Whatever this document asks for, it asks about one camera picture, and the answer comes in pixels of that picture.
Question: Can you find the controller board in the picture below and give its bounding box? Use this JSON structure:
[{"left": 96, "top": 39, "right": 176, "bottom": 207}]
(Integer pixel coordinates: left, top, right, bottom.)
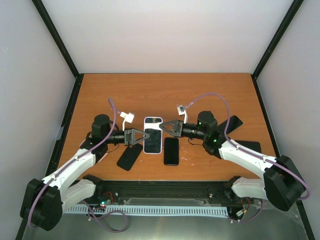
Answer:
[
  {"left": 98, "top": 191, "right": 114, "bottom": 207},
  {"left": 235, "top": 197, "right": 251, "bottom": 219}
]

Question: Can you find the black case with ring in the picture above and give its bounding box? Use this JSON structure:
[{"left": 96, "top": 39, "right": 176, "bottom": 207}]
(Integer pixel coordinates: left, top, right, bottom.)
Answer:
[{"left": 116, "top": 144, "right": 143, "bottom": 171}]

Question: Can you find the left controller board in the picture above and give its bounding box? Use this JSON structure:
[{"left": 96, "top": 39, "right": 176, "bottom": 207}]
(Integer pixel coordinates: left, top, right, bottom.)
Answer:
[{"left": 98, "top": 191, "right": 114, "bottom": 207}]

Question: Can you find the light blue cable duct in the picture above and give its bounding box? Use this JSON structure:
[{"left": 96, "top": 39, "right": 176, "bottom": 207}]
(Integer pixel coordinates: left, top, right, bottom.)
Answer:
[{"left": 63, "top": 202, "right": 230, "bottom": 217}]

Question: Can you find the dark green phone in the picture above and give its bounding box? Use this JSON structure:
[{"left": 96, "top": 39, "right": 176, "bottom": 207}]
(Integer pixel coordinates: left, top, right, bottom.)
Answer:
[{"left": 217, "top": 115, "right": 243, "bottom": 135}]

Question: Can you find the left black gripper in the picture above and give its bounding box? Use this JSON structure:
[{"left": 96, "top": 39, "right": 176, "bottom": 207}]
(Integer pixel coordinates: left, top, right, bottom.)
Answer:
[{"left": 104, "top": 127, "right": 150, "bottom": 146}]

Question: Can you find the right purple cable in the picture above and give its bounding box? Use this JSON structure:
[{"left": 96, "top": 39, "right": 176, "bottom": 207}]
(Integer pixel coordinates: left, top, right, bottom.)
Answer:
[{"left": 184, "top": 92, "right": 312, "bottom": 223}]

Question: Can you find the black aluminium frame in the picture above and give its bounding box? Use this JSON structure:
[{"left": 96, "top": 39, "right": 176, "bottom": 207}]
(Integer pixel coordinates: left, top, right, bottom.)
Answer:
[{"left": 14, "top": 0, "right": 316, "bottom": 240}]

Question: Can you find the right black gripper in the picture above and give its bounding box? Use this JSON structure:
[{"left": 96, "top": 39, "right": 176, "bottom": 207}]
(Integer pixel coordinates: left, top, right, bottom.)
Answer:
[{"left": 159, "top": 119, "right": 207, "bottom": 140}]

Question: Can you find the purple cable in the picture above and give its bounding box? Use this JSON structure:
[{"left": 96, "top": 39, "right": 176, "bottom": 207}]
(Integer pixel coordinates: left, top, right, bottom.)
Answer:
[
  {"left": 184, "top": 92, "right": 312, "bottom": 223},
  {"left": 27, "top": 97, "right": 129, "bottom": 232}
]

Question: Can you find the white phone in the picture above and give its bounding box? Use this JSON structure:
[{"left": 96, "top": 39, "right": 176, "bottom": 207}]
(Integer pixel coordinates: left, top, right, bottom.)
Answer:
[{"left": 144, "top": 117, "right": 162, "bottom": 154}]

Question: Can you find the right controller board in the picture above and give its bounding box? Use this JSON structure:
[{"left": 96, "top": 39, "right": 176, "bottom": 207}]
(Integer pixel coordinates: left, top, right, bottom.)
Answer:
[{"left": 235, "top": 197, "right": 251, "bottom": 219}]

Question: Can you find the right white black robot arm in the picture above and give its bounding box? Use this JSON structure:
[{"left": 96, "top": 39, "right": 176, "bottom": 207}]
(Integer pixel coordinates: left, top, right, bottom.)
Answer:
[{"left": 159, "top": 111, "right": 307, "bottom": 212}]

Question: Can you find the lavender phone case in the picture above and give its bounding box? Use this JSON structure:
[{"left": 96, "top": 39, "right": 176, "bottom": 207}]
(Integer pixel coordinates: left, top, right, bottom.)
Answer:
[{"left": 142, "top": 116, "right": 164, "bottom": 156}]

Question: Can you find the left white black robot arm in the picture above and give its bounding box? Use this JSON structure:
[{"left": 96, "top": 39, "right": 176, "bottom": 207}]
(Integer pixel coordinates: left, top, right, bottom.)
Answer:
[{"left": 20, "top": 114, "right": 150, "bottom": 231}]

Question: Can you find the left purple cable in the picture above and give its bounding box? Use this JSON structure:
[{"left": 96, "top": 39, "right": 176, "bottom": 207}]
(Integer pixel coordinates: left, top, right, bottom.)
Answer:
[{"left": 27, "top": 97, "right": 129, "bottom": 232}]

